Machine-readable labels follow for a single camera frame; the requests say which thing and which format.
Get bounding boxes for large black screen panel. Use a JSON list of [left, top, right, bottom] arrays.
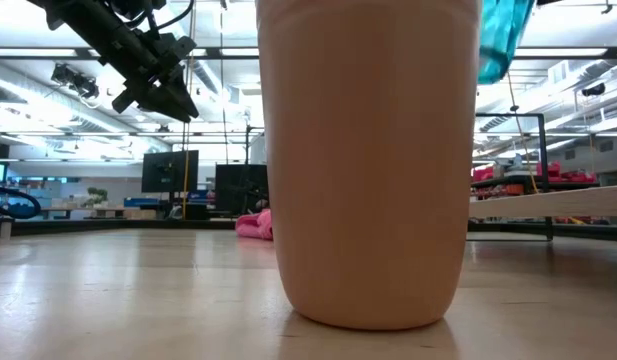
[[214, 163, 270, 217]]

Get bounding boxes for black looped hose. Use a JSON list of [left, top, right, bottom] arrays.
[[0, 182, 43, 221]]

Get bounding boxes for pale pink plastic cup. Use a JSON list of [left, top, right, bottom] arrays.
[[255, 0, 484, 332]]

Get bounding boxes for blue storage box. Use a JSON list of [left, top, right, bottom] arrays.
[[123, 196, 160, 209]]

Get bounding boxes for pink crumpled cloth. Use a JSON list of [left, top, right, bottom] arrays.
[[234, 208, 274, 242]]

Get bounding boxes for small green potted plant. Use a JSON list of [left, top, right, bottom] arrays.
[[83, 186, 110, 208]]

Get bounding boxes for black ceiling camera rig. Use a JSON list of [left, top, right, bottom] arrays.
[[50, 62, 101, 100]]

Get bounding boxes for black computer monitor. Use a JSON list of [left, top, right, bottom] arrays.
[[140, 149, 200, 195]]

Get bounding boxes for wooden shelf board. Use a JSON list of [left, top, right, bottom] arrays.
[[468, 184, 617, 220]]

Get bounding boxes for black metal shelf frame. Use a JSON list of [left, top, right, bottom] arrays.
[[466, 112, 555, 243]]

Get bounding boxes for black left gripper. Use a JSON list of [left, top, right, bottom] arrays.
[[111, 32, 201, 124]]

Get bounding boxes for teal cloth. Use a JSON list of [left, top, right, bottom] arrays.
[[477, 0, 537, 86]]

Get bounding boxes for black cart with red bins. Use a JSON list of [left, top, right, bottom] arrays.
[[469, 160, 600, 197]]

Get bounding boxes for yellow hanging cable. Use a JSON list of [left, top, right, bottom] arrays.
[[505, 72, 540, 195], [180, 54, 195, 221]]

